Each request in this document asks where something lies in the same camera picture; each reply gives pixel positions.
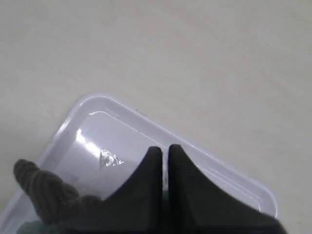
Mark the green knitted scarf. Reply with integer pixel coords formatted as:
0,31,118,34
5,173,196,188
17,190,171,234

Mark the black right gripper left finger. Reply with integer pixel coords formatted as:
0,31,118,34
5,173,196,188
65,146,163,234

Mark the white rectangular plastic tray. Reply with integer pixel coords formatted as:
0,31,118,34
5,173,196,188
0,95,277,234

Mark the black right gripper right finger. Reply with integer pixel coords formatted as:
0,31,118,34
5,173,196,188
167,144,286,234

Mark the white plush snowman toy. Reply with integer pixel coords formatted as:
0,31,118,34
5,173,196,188
13,158,102,225

